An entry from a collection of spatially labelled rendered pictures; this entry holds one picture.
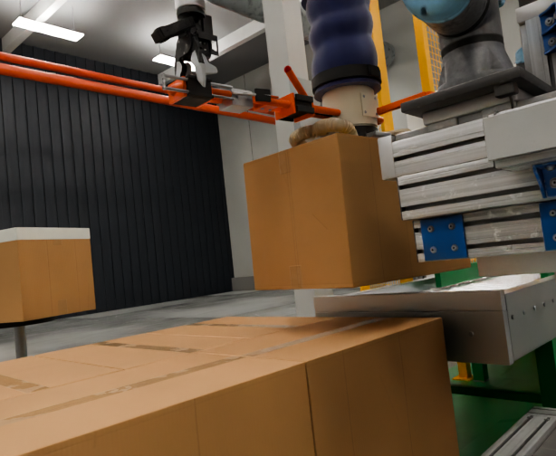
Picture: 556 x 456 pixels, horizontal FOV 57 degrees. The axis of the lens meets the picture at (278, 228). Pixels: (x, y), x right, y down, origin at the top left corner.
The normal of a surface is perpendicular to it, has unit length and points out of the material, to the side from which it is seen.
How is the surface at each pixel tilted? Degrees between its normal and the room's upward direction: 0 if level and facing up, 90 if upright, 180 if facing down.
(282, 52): 90
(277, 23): 90
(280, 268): 90
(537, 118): 90
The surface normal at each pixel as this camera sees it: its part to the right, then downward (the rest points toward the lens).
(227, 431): 0.70, -0.12
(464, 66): -0.59, -0.29
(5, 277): -0.44, -0.01
